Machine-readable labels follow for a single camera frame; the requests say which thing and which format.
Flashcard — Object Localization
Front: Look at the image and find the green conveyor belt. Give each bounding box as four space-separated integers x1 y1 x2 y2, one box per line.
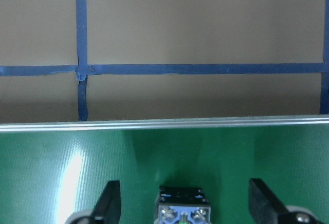
1 116 328 223

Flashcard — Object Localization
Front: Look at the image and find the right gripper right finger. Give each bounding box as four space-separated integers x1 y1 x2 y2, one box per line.
248 178 329 224

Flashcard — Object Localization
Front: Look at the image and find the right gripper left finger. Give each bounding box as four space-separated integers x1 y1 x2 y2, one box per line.
65 180 122 224

